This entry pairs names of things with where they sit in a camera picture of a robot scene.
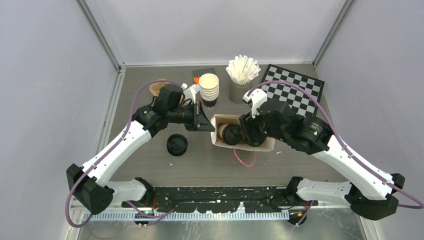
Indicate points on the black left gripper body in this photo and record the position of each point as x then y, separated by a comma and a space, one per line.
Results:
185, 114

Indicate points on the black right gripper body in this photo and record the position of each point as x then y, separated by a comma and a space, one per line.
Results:
259, 125

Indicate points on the white paper coffee cup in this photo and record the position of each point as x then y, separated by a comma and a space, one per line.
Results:
220, 131

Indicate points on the yellow pink paper bag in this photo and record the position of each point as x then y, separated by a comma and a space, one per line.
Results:
222, 119

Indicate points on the stack of paper cups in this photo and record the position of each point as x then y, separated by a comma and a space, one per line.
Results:
209, 90

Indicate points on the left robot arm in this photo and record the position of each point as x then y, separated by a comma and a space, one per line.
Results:
91, 182

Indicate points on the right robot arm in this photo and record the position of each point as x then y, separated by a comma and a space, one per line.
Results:
367, 191

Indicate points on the brown pulp cup carrier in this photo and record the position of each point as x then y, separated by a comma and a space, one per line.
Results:
155, 87

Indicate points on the stack of black cup lids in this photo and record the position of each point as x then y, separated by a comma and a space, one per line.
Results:
177, 145

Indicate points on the black white checkerboard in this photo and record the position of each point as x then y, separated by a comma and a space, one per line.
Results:
296, 99

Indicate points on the small dark mat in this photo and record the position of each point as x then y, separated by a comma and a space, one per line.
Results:
199, 72

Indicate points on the white paper-wrapped straws bundle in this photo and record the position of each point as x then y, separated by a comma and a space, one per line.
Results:
242, 69

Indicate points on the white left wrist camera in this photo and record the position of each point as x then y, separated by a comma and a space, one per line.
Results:
190, 93

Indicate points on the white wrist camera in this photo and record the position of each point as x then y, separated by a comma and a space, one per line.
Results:
190, 93
256, 98

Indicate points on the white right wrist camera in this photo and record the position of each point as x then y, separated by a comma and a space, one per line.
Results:
256, 98

